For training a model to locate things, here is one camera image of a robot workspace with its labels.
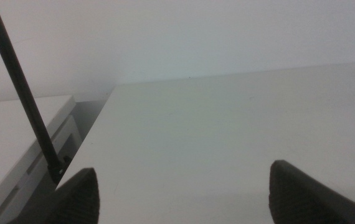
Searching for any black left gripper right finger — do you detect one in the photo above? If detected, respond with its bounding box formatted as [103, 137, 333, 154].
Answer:
[268, 159, 355, 224]

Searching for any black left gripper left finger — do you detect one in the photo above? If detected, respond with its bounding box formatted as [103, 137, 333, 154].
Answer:
[7, 167, 100, 224]

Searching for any white side cabinet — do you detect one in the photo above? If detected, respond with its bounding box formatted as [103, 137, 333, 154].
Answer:
[0, 95, 83, 224]

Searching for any black pole with clamp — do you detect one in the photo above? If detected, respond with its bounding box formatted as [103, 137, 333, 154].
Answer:
[0, 0, 72, 185]

